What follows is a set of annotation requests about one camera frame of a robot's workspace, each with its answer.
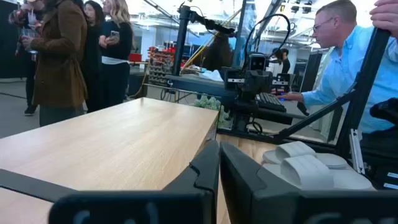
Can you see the green succulent plant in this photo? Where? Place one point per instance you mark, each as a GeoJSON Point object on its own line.
{"type": "Point", "coordinates": [211, 104]}

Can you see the person's hand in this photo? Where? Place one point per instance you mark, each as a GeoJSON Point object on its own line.
{"type": "Point", "coordinates": [385, 12]}

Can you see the smartphone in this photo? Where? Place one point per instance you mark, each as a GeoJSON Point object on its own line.
{"type": "Point", "coordinates": [114, 35]}

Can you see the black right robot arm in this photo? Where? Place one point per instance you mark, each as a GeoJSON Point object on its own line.
{"type": "Point", "coordinates": [244, 115]}

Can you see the drink cup with straw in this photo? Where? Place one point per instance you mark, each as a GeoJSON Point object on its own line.
{"type": "Point", "coordinates": [31, 18]}

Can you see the grey metal bracket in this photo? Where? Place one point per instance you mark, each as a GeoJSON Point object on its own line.
{"type": "Point", "coordinates": [357, 152]}

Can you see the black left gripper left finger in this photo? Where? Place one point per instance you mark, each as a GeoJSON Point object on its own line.
{"type": "Point", "coordinates": [199, 199]}

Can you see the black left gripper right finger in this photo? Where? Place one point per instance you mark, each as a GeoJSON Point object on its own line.
{"type": "Point", "coordinates": [248, 199]}

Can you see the red box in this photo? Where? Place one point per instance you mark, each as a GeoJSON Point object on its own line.
{"type": "Point", "coordinates": [135, 57]}

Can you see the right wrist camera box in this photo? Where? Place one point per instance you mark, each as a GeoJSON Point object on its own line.
{"type": "Point", "coordinates": [258, 62]}

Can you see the person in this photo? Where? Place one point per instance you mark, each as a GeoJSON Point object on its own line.
{"type": "Point", "coordinates": [284, 62]}
{"type": "Point", "coordinates": [116, 71]}
{"type": "Point", "coordinates": [30, 81]}
{"type": "Point", "coordinates": [342, 71]}
{"type": "Point", "coordinates": [59, 62]}
{"type": "Point", "coordinates": [93, 62]}

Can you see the red parts bin rack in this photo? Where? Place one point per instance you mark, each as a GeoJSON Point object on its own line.
{"type": "Point", "coordinates": [160, 65]}

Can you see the grey desk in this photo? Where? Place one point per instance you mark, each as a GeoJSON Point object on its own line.
{"type": "Point", "coordinates": [199, 85]}
{"type": "Point", "coordinates": [280, 116]}

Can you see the black computer keyboard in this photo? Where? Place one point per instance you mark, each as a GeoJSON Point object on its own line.
{"type": "Point", "coordinates": [270, 101]}

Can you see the light grey slide sandal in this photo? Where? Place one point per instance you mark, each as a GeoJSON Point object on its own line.
{"type": "Point", "coordinates": [306, 172]}
{"type": "Point", "coordinates": [292, 149]}

